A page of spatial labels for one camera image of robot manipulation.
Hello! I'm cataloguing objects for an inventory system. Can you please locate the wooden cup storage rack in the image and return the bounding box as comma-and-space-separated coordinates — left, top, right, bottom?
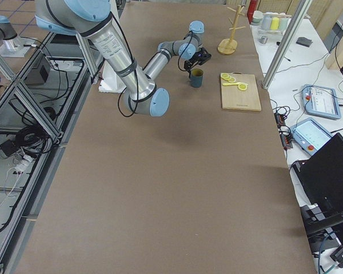
217, 4, 245, 55

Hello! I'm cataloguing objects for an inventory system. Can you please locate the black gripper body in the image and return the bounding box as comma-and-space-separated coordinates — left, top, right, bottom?
185, 48, 211, 69

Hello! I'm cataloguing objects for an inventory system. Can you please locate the small metal cup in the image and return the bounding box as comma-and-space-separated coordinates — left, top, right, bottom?
260, 36, 268, 45

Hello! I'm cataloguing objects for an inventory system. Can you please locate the tray of coloured cups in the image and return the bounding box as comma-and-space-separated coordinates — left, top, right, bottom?
251, 10, 292, 35

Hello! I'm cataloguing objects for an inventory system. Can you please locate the lemon slice on knife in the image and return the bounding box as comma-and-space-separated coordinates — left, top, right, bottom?
238, 83, 248, 91

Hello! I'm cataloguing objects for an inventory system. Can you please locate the aluminium frame post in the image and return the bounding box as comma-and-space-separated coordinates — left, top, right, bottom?
262, 0, 312, 90

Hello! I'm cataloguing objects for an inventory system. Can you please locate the wooden cutting board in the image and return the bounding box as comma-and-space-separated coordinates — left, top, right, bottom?
220, 72, 262, 111

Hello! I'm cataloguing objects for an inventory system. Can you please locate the blue teach pendant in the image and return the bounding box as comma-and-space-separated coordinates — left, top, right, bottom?
290, 118, 333, 156
301, 84, 341, 120

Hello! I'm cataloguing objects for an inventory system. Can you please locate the blue teach pendant far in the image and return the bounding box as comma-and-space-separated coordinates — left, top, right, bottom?
301, 84, 341, 120

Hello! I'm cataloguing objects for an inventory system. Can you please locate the yellow plastic knife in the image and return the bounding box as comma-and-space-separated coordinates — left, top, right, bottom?
222, 82, 243, 86

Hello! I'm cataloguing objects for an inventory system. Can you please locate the blue cup yellow inside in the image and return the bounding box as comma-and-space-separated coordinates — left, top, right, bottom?
189, 68, 204, 88

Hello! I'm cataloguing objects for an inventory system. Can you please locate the white camera stand pillar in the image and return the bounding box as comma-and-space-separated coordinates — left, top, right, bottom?
98, 61, 126, 93

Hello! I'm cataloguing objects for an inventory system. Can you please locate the blue teach pendant near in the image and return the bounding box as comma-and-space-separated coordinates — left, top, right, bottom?
290, 118, 333, 156

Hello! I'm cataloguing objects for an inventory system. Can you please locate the black monitor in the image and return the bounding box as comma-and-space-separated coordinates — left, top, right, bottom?
293, 132, 343, 246

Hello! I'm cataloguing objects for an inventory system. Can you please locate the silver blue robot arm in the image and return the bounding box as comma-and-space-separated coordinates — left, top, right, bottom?
35, 0, 211, 117
0, 15, 30, 58

